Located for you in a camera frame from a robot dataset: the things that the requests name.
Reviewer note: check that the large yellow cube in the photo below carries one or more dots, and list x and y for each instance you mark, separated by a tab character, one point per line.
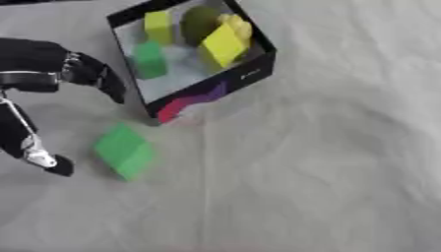
223	46

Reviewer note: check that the black box with white inside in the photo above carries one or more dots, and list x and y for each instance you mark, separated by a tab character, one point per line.
172	82

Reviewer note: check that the tall yellow block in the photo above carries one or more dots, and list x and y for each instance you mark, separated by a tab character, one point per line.
159	26

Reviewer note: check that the olive green toy fruit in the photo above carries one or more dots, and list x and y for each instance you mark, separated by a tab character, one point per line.
199	23

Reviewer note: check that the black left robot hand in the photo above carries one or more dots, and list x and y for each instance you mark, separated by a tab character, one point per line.
34	62

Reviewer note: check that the light green block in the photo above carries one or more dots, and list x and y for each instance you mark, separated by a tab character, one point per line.
125	151

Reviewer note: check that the dark green block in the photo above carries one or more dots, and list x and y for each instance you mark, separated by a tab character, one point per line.
150	59

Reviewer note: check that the pale yellow toy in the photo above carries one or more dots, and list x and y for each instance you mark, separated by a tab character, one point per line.
238	24

